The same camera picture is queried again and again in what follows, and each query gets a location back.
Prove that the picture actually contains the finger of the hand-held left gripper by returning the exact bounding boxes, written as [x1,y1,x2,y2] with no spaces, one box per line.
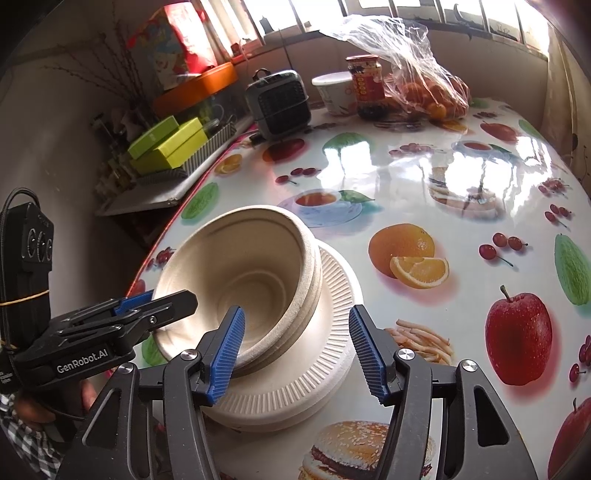
[50,290,199,343]
[115,291,157,318]

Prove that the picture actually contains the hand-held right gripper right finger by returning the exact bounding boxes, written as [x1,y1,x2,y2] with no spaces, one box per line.
[348,305,539,480]

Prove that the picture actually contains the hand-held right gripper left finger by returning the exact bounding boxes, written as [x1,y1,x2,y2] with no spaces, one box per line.
[55,305,247,480]

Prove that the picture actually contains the beige paper bowl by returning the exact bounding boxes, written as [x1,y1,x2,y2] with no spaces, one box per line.
[157,231,324,370]
[151,204,319,365]
[154,244,324,377]

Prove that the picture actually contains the large white ribbed paper plate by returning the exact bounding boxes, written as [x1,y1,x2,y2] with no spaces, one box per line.
[208,323,356,432]

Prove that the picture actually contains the person's left forearm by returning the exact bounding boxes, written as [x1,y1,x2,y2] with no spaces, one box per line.
[0,397,65,472]

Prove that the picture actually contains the person's left hand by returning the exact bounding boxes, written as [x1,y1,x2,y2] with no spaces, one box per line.
[14,378,100,425]

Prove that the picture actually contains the white shelf board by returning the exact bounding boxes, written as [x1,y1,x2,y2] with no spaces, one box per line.
[95,115,254,217]

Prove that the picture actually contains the yellow-green box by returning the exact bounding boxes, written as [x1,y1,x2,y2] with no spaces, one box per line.
[130,117,207,175]

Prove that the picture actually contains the grey zigzag striped box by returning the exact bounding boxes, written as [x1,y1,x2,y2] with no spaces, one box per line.
[136,121,238,185]

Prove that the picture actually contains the flat green box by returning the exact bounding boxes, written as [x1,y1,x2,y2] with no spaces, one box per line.
[127,115,180,160]

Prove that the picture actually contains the fruit print vinyl tablecloth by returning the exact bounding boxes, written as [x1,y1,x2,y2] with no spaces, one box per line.
[129,95,591,480]

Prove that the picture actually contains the glass mug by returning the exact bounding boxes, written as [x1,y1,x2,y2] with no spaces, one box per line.
[198,104,227,137]

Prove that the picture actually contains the dried bare twigs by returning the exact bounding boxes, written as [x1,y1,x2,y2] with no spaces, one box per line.
[41,18,158,121]

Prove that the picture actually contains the orange tray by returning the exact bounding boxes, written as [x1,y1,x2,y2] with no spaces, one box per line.
[152,61,238,116]

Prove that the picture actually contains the small grey fan heater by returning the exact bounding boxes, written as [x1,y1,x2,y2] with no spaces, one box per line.
[245,68,314,139]

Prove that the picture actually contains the red colourful gift bag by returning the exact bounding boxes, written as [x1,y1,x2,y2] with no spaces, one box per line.
[127,2,218,90]

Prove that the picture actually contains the white plastic tub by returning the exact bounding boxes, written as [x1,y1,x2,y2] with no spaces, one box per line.
[311,71,358,116]

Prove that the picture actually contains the glass jar with red label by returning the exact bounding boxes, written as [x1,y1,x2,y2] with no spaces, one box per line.
[345,54,386,121]

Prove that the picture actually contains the clear plastic bag of oranges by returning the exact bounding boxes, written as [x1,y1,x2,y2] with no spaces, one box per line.
[318,14,471,121]

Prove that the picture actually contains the window with metal bars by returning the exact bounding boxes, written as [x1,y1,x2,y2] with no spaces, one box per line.
[198,0,550,51]

